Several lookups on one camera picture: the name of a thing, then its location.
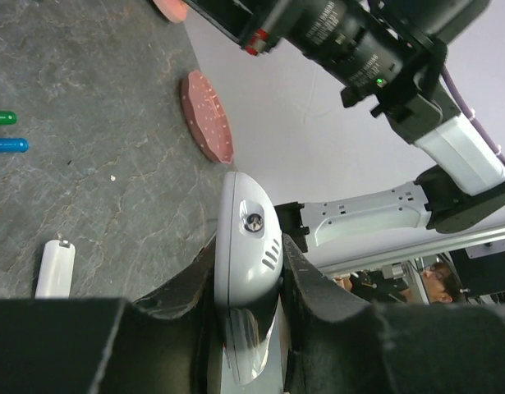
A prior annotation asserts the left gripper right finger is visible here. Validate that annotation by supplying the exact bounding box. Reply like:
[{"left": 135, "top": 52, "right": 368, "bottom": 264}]
[{"left": 281, "top": 236, "right": 505, "bottom": 393}]

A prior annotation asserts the white battery cover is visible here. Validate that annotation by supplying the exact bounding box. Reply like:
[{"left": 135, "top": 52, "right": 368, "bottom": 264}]
[{"left": 34, "top": 239, "right": 76, "bottom": 299}]

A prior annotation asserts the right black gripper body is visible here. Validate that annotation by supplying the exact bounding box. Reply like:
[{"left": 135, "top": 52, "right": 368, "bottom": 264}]
[{"left": 186, "top": 0, "right": 285, "bottom": 56}]

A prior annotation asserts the person behind enclosure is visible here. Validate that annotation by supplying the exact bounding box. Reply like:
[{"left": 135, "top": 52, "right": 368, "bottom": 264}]
[{"left": 333, "top": 262, "right": 461, "bottom": 304}]

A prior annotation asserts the green battery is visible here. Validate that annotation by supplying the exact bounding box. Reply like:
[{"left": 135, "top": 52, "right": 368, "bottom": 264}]
[{"left": 0, "top": 111, "right": 17, "bottom": 126}]

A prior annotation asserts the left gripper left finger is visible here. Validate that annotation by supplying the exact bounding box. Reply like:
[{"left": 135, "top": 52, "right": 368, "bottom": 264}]
[{"left": 0, "top": 243, "right": 218, "bottom": 393}]

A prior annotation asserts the pink dotted plate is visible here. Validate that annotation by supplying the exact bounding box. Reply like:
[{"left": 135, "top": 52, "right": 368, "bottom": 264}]
[{"left": 178, "top": 67, "right": 234, "bottom": 165}]

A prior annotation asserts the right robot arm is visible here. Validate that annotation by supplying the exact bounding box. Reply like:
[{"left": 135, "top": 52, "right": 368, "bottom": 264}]
[{"left": 185, "top": 1, "right": 505, "bottom": 204}]

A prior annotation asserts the blue battery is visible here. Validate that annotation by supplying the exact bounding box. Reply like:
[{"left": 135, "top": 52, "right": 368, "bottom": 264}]
[{"left": 0, "top": 138, "right": 30, "bottom": 153}]

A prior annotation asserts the white remote control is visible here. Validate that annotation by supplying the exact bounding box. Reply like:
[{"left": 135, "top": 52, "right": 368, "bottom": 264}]
[{"left": 213, "top": 172, "right": 283, "bottom": 386}]

